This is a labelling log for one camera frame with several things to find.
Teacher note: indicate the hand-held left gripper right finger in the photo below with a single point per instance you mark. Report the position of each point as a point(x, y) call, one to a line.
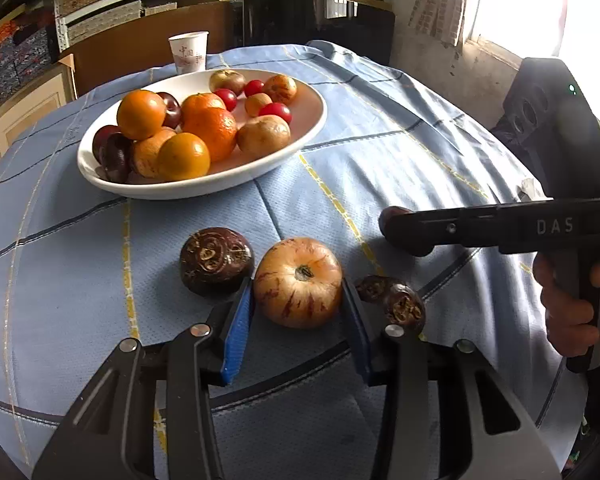
point(358, 335)

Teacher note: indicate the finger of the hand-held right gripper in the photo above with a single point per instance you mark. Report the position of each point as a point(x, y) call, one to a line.
point(455, 230)

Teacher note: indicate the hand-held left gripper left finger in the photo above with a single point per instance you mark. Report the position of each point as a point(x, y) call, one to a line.
point(237, 335)

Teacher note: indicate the small yellow tomato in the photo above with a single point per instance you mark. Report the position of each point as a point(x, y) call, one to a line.
point(183, 156)

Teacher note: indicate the white oval plate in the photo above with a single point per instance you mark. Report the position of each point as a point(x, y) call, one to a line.
point(300, 125)

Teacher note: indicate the orange striped pepino melon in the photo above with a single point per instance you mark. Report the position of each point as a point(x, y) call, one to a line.
point(145, 157)

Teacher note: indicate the large orange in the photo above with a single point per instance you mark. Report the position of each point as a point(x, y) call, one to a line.
point(212, 136)

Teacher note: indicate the dark purple plum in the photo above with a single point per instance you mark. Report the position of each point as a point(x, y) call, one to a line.
point(102, 136)
point(173, 110)
point(116, 162)

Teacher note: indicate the small orange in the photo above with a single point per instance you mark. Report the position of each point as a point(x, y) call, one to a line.
point(202, 102)

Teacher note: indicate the person's right hand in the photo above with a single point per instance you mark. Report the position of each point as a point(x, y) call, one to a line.
point(565, 310)

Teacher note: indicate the white framed window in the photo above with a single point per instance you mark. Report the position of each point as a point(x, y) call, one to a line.
point(520, 10)

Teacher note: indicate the blue checked tablecloth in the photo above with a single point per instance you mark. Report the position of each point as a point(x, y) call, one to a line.
point(80, 260)

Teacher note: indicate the brick pattern curtain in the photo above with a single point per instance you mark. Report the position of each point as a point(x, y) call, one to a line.
point(440, 0)

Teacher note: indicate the white paper cup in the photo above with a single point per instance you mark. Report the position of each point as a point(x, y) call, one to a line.
point(189, 52)

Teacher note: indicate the brown wooden board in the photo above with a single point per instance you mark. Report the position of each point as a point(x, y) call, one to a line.
point(130, 50)

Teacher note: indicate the stack of blue patterned boxes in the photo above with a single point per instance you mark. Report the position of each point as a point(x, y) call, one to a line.
point(15, 65)

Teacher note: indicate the grey metal shelf unit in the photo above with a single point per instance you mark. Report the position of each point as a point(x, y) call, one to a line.
point(58, 5)

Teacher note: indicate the light wooden picture frame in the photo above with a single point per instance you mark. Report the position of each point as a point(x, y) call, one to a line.
point(30, 105)

